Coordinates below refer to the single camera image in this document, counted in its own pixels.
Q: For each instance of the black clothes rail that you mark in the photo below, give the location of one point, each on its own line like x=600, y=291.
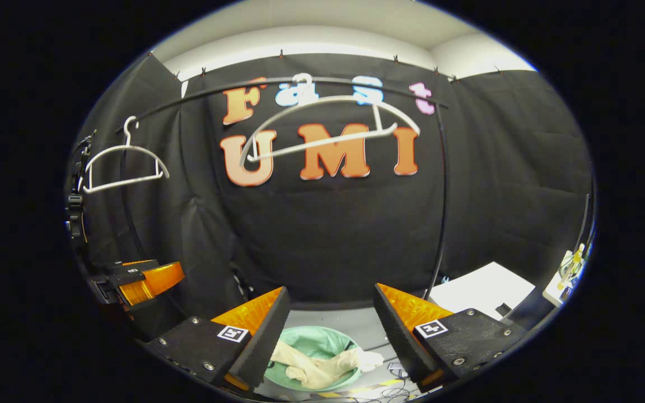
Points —
x=444, y=196

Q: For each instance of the black backdrop cloth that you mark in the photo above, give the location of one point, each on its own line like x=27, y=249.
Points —
x=328, y=235

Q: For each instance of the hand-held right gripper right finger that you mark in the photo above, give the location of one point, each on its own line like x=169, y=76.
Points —
x=398, y=341

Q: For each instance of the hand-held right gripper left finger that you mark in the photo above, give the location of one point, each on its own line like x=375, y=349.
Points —
x=255, y=341

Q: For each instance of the white side shelf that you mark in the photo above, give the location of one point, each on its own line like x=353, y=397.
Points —
x=557, y=291

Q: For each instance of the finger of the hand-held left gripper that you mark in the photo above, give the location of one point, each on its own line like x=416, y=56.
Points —
x=154, y=280
x=126, y=270

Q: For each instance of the yellow black floor tape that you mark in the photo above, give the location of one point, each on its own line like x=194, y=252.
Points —
x=356, y=387

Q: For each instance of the black stand pole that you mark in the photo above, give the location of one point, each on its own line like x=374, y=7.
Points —
x=585, y=224

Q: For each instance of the pale yellow bottle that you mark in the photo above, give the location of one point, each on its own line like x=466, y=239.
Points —
x=573, y=266

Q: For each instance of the cream button shirt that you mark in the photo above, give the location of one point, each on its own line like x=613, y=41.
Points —
x=317, y=369

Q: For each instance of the white flat board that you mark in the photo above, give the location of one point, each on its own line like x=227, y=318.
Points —
x=479, y=288

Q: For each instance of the white plastic hanger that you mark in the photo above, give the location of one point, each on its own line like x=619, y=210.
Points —
x=322, y=141
x=124, y=150

